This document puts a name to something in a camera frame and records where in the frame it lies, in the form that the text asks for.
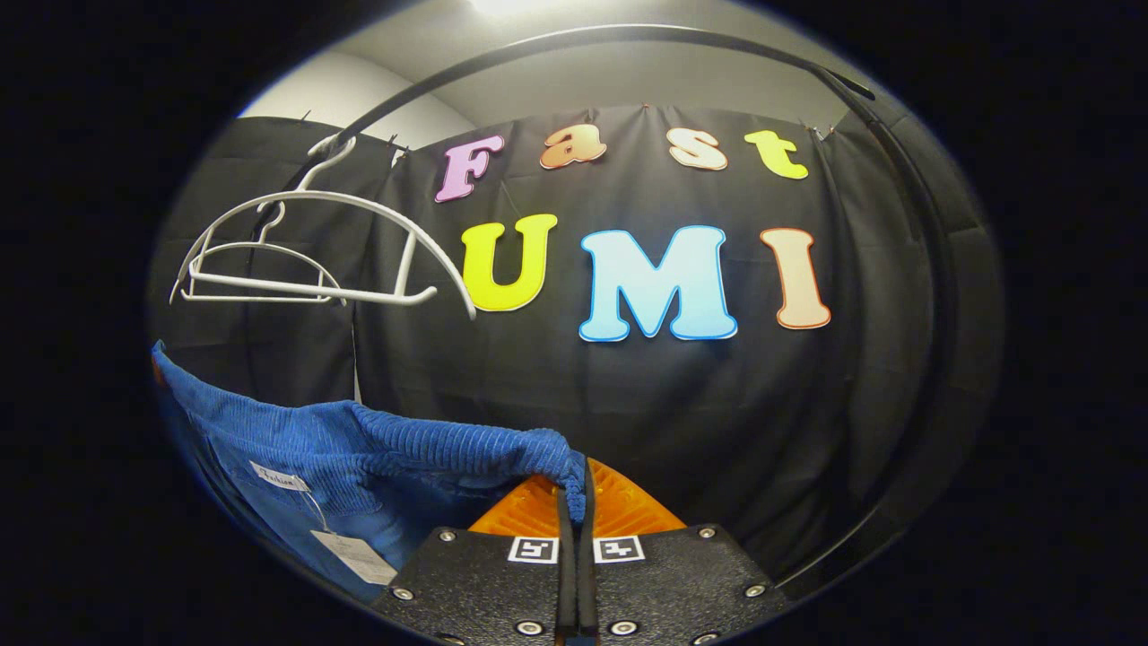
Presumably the black clothes rack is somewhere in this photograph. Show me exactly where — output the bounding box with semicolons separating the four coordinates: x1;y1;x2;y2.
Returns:
247;24;961;593

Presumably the black backdrop cloth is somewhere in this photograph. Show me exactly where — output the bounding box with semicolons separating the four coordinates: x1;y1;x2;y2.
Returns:
148;106;1004;584

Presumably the long ceiling light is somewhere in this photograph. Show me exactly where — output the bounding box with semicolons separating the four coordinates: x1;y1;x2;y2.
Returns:
466;0;561;17

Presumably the white plastic hanger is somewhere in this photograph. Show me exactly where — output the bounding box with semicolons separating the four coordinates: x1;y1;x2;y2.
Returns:
170;135;476;321
184;202;346;304

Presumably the blue corduroy jacket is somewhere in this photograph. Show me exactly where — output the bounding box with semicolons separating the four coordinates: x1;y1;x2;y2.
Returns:
151;341;588;604

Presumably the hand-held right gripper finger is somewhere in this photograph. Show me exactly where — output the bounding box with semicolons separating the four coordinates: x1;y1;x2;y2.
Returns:
576;458;790;646
372;474;577;646

